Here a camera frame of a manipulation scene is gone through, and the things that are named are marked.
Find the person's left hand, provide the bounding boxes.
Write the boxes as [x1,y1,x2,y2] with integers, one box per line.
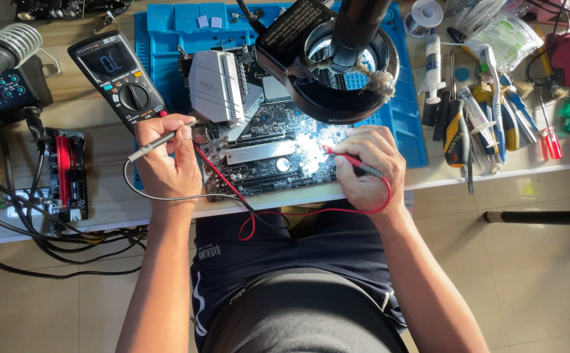
[134,113,203,205]

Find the person's right hand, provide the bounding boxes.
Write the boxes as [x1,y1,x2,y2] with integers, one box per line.
[330,125,407,214]

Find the red multimeter test lead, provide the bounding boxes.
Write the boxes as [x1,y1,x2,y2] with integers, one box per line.
[157,110,393,242]

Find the black multimeter test lead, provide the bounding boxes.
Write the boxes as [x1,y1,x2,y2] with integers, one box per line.
[121,120,291,231]

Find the blue silicone work mat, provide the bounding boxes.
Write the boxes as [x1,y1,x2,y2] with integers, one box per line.
[133,2,429,191]

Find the black tweezers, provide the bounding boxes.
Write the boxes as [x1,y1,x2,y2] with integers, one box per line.
[421,89,451,143]

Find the yellow and black screwdriver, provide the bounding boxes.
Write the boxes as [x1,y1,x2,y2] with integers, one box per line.
[442,49,471,169]

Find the metal tweezers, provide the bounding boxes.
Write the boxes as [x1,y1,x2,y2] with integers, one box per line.
[464,146,475,196]

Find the black computer motherboard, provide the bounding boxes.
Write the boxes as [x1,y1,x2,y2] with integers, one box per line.
[179,44,359,203]

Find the red and black riser card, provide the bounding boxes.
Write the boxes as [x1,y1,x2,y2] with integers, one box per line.
[43,127,90,222]

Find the black digital multimeter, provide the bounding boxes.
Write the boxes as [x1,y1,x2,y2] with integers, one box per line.
[67,30,169,134]

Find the white flux syringe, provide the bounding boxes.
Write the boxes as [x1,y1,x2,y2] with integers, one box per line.
[417,28,447,106]

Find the white and blue toothbrush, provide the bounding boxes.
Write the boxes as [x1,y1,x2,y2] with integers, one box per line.
[478,45,508,165]

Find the black microscope lens barrel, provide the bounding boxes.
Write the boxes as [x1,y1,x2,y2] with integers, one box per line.
[327,0,394,74]

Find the person's dark grey shirt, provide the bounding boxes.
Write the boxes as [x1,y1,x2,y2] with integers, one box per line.
[200,267,409,353]

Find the black rework station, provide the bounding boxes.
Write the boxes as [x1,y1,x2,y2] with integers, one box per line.
[0,54,54,124]

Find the black metal bar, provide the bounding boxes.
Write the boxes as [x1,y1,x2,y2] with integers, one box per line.
[483,210,570,227]

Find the clear red screwdriver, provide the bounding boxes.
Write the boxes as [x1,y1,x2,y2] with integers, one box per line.
[534,84,564,160]

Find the clear plastic bag green print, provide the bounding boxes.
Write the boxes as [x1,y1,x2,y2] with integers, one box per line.
[465,12,544,75]

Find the dark circuit board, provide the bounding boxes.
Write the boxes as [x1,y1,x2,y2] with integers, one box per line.
[14,0,130,23]

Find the crumpled clear plastic bag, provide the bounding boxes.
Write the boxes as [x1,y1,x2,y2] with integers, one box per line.
[444,0,507,21]

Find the black ring light housing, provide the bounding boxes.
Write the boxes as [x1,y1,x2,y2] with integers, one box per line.
[255,0,401,126]

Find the bundle of black cables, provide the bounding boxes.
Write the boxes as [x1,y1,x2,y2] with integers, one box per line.
[0,107,149,281]

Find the blue-handled tool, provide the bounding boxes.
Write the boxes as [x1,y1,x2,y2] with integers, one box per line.
[500,74,540,144]

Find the solder wire spool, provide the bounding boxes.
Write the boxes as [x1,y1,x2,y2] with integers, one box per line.
[404,0,444,39]

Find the blue-handled hot air gun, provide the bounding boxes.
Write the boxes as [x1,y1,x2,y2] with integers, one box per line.
[0,23,63,107]

